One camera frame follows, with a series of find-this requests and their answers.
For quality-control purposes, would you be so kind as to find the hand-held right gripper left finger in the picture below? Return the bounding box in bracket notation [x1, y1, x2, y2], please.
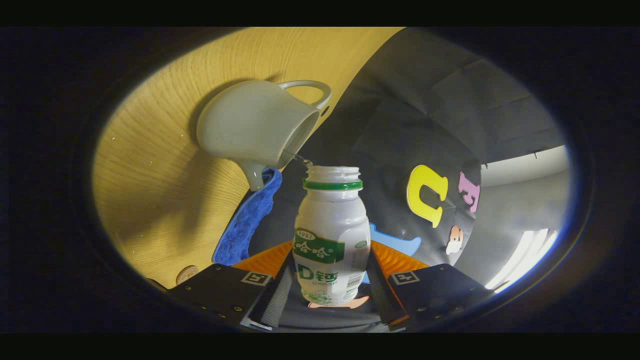
[165, 241, 297, 332]

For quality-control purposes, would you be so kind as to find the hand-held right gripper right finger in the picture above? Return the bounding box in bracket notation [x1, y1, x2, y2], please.
[366, 240, 496, 332]

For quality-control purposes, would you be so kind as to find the white water bottle green label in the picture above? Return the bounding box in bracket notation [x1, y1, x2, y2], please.
[292, 165, 372, 307]

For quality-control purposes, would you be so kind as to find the round brown coaster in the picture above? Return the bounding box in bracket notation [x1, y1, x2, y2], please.
[175, 265, 200, 286]

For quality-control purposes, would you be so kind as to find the white ceramic teacup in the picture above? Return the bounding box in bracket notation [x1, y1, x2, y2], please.
[196, 79, 333, 192]

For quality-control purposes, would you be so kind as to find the blue towel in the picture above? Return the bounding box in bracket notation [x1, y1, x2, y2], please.
[212, 167, 283, 266]

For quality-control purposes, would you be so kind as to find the black backdrop cloth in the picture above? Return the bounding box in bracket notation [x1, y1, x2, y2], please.
[247, 27, 568, 331]

